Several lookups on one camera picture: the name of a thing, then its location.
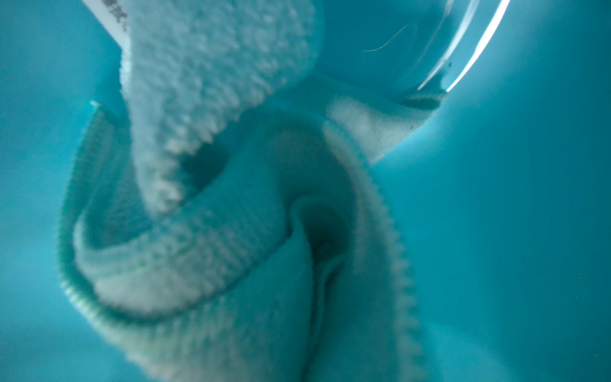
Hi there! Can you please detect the mint green microfiber cloth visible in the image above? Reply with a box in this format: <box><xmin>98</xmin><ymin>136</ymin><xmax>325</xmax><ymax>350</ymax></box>
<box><xmin>57</xmin><ymin>1</ymin><xmax>445</xmax><ymax>381</ymax></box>

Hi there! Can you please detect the teal plastic bucket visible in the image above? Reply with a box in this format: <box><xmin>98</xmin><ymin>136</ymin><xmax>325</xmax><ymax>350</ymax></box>
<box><xmin>1</xmin><ymin>1</ymin><xmax>610</xmax><ymax>381</ymax></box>

